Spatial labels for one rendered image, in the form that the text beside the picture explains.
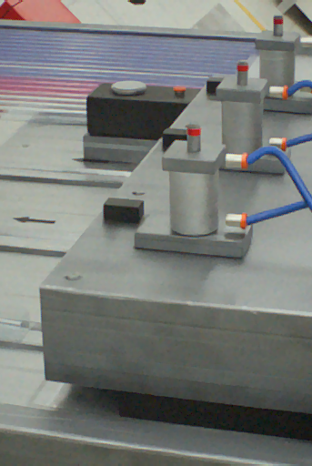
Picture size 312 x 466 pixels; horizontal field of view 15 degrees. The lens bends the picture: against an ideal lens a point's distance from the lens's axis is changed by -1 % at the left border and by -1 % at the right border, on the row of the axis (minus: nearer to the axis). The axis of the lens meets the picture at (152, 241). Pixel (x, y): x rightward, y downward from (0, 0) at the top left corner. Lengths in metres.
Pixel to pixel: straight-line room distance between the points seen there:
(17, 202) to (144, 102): 0.11
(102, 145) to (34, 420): 0.36
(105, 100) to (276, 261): 0.31
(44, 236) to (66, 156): 0.14
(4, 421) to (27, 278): 0.17
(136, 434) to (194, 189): 0.11
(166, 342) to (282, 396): 0.05
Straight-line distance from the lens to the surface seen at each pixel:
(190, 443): 0.50
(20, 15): 1.55
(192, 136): 0.54
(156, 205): 0.61
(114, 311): 0.52
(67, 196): 0.79
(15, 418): 0.52
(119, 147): 0.84
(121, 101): 0.83
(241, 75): 0.65
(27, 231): 0.73
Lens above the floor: 1.42
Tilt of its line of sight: 27 degrees down
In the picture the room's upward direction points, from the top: 49 degrees clockwise
